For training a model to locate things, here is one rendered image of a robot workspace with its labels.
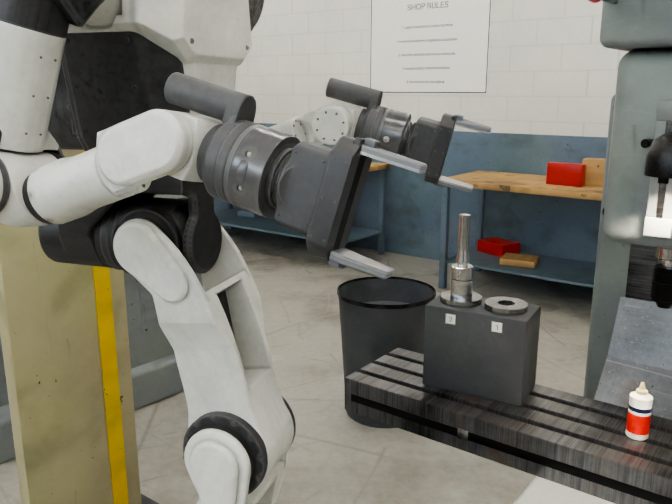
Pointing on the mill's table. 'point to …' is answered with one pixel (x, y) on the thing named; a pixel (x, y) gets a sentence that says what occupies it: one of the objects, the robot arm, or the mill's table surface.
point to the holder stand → (482, 346)
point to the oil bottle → (639, 414)
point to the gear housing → (636, 24)
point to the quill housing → (627, 229)
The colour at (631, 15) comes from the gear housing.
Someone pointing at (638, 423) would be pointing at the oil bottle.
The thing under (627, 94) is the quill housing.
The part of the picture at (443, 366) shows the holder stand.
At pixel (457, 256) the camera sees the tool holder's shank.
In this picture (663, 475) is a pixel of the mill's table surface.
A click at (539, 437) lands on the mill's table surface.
